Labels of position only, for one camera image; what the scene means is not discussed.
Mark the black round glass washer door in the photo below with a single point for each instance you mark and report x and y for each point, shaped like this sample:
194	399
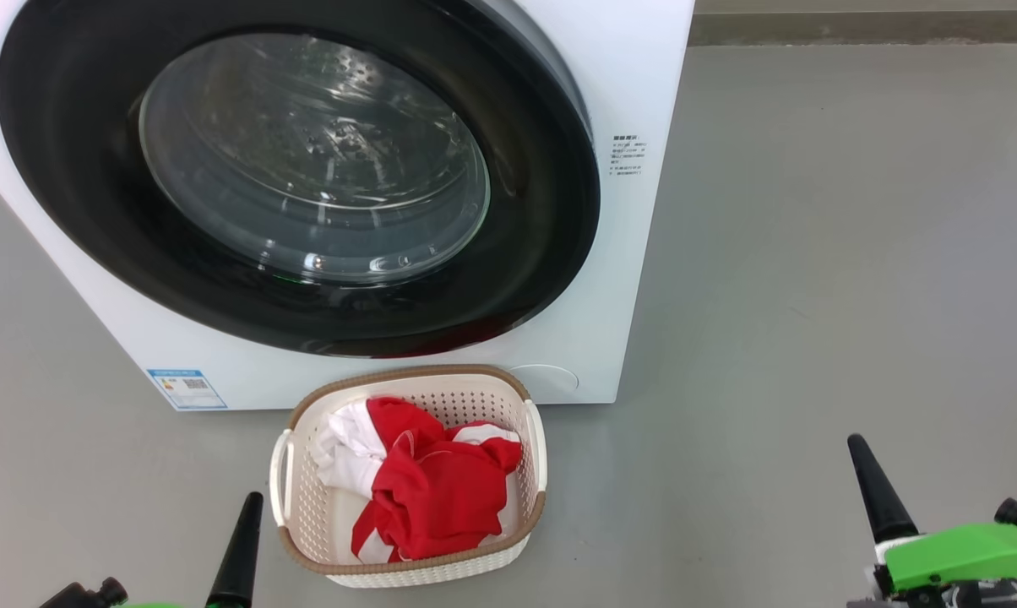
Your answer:
542	211

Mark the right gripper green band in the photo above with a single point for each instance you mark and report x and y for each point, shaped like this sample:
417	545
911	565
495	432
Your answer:
965	557

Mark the blue energy label sticker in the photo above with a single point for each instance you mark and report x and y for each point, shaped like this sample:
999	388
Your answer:
186	388

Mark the red and white garment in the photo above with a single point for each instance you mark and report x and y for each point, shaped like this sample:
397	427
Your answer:
441	498

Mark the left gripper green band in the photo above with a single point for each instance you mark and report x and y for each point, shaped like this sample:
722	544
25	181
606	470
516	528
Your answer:
149	605

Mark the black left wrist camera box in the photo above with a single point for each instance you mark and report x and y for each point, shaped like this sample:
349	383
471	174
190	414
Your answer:
86	595

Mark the cream perforated laundry basket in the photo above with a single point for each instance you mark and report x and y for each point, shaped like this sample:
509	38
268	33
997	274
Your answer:
306	515

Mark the white front-load washing machine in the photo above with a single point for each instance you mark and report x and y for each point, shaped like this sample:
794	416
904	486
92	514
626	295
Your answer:
635	295

